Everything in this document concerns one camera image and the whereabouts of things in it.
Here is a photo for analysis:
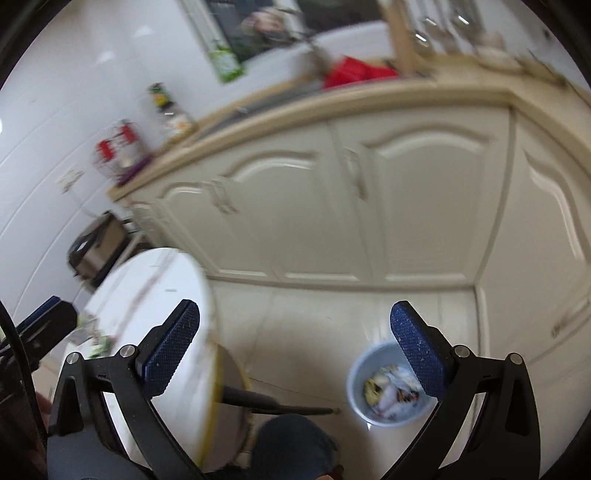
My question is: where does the red plastic basin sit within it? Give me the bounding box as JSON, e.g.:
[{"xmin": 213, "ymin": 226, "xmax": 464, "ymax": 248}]
[{"xmin": 322, "ymin": 56, "xmax": 399, "ymax": 90}]

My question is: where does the white wall power socket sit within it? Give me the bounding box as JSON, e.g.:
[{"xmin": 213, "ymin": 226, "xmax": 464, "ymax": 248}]
[{"xmin": 56, "ymin": 165, "xmax": 85, "ymax": 194}]

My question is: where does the dark sauce bottle yellow label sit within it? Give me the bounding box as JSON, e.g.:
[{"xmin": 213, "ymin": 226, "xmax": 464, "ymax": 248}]
[{"xmin": 147, "ymin": 83, "xmax": 174, "ymax": 111}]

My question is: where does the wooden cutting board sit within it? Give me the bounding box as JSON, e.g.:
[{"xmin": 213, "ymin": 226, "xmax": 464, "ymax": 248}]
[{"xmin": 379, "ymin": 0, "xmax": 423, "ymax": 78}]

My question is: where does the metal kitchen faucet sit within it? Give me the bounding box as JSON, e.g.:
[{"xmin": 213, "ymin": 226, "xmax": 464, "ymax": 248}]
[{"xmin": 290, "ymin": 17, "xmax": 332, "ymax": 78}]

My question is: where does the round white marble table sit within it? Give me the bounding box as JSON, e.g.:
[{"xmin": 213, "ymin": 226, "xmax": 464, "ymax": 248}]
[{"xmin": 48, "ymin": 248, "xmax": 250, "ymax": 479}]

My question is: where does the clear jar with yellow contents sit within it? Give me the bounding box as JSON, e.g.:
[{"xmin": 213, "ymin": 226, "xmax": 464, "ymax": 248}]
[{"xmin": 161, "ymin": 108, "xmax": 197, "ymax": 141}]

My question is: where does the stainless steel sink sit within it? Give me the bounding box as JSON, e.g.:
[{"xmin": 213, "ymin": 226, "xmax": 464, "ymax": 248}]
[{"xmin": 199, "ymin": 80, "xmax": 324, "ymax": 139}]

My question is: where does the window with dark glass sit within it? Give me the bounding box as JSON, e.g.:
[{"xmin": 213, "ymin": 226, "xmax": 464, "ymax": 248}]
[{"xmin": 179, "ymin": 1, "xmax": 382, "ymax": 71}]

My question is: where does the green dish soap bottle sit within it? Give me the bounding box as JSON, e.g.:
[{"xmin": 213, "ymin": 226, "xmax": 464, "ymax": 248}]
[{"xmin": 208, "ymin": 39, "xmax": 245, "ymax": 84}]

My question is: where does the red wire utensil holder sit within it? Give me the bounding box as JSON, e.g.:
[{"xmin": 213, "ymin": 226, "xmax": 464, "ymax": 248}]
[{"xmin": 92, "ymin": 119, "xmax": 152, "ymax": 187}]

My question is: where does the pink cloth on faucet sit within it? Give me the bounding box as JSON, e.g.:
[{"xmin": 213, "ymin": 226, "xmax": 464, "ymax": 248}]
[{"xmin": 240, "ymin": 7, "xmax": 294, "ymax": 45}]

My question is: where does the wall utensil rail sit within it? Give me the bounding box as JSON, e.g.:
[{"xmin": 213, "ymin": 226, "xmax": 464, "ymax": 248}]
[{"xmin": 409, "ymin": 0, "xmax": 485, "ymax": 55}]

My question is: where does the black silver rice cooker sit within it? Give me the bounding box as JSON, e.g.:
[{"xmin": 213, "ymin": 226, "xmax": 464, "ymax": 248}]
[{"xmin": 67, "ymin": 211, "xmax": 130, "ymax": 288}]

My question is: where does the blue plastic trash bin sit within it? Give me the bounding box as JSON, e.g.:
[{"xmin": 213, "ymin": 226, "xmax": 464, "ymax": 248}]
[{"xmin": 346, "ymin": 341, "xmax": 437, "ymax": 427}]

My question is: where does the gold foil wrapper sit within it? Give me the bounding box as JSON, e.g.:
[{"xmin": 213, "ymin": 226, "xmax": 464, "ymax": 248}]
[{"xmin": 66, "ymin": 312, "xmax": 113, "ymax": 359}]

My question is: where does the cream kitchen cabinet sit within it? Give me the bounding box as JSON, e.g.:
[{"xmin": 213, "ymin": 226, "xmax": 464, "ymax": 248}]
[{"xmin": 108, "ymin": 59, "xmax": 591, "ymax": 416}]

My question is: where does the grey metal shelf rack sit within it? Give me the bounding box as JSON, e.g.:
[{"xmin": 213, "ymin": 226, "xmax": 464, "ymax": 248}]
[{"xmin": 68, "ymin": 223, "xmax": 153, "ymax": 291}]

